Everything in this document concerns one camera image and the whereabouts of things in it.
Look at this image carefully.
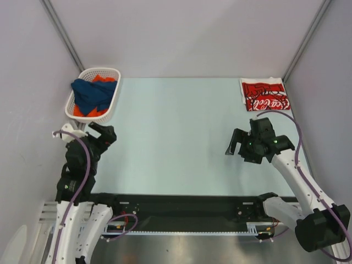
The blue t shirt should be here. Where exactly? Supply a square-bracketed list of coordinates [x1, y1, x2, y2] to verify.
[71, 79, 118, 117]

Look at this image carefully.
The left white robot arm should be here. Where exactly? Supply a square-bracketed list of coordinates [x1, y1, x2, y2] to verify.
[46, 122, 121, 263]

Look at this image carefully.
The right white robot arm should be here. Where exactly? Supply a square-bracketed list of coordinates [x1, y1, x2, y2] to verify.
[225, 118, 351, 252]

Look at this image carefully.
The white plastic laundry basket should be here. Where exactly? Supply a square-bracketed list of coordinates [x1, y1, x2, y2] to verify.
[64, 67, 121, 123]

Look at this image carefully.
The red folded Coca-Cola t shirt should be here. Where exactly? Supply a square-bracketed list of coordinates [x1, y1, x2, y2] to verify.
[239, 77, 291, 112]

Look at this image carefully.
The orange t shirt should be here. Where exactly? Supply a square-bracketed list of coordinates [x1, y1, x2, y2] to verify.
[73, 75, 116, 118]

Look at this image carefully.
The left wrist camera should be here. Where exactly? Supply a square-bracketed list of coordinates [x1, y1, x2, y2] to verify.
[52, 123, 88, 142]

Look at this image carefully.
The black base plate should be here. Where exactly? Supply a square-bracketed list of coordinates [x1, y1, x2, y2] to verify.
[90, 193, 272, 233]

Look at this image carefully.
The aluminium extrusion rail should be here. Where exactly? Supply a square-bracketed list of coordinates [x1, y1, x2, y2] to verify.
[38, 201, 93, 223]

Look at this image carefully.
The left corner aluminium post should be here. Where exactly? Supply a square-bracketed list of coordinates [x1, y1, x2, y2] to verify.
[40, 0, 85, 72]

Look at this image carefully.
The corner aluminium post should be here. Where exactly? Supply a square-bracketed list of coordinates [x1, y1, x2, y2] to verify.
[40, 0, 85, 72]
[282, 0, 332, 84]

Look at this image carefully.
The right corner aluminium post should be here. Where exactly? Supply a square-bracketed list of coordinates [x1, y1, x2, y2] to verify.
[282, 0, 332, 84]

